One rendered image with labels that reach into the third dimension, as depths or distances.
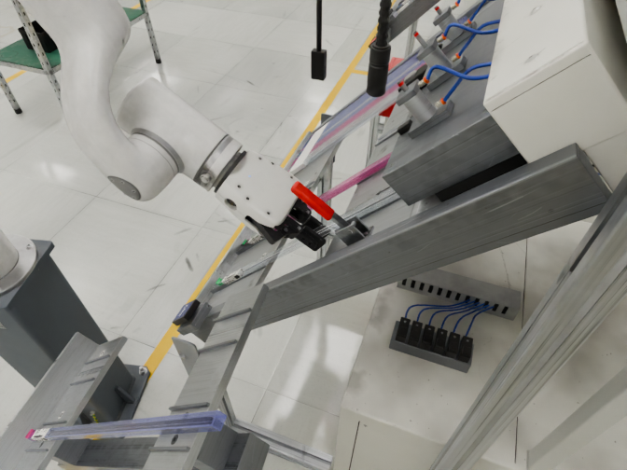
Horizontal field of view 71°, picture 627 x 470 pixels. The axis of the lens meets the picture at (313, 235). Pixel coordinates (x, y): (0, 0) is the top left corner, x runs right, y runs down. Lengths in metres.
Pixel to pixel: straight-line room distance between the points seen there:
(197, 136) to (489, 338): 0.72
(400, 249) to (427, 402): 0.49
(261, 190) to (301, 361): 1.08
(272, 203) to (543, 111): 0.36
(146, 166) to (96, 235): 1.63
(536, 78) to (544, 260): 0.87
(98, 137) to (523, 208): 0.46
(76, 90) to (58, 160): 2.18
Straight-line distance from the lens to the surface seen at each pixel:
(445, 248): 0.47
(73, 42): 0.60
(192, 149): 0.61
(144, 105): 0.63
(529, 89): 0.39
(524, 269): 1.17
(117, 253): 2.09
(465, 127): 0.43
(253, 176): 0.63
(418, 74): 0.77
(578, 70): 0.38
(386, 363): 0.94
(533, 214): 0.43
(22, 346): 1.27
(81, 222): 2.31
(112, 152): 0.58
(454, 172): 0.46
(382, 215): 0.55
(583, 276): 0.43
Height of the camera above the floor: 1.45
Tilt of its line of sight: 47 degrees down
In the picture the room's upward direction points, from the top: straight up
